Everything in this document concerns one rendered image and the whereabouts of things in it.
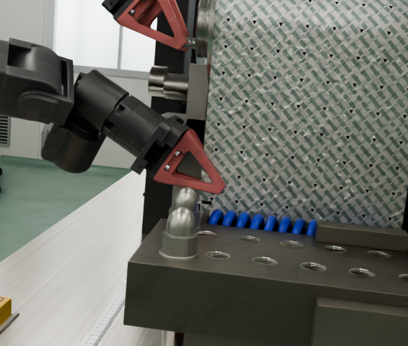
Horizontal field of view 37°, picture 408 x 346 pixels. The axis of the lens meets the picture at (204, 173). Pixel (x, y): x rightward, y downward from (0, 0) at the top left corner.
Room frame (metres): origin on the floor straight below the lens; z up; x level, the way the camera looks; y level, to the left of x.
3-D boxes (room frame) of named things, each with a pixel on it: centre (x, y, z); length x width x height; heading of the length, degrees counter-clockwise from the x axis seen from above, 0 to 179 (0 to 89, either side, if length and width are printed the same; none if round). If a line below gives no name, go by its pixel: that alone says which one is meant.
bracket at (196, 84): (0.80, 0.03, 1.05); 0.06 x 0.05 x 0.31; 84
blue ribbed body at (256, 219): (0.67, -0.12, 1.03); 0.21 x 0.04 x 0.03; 84
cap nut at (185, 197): (0.63, 0.02, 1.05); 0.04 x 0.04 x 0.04
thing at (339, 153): (0.69, -0.11, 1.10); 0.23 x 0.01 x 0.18; 84
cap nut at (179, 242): (0.54, 0.02, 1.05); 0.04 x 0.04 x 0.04
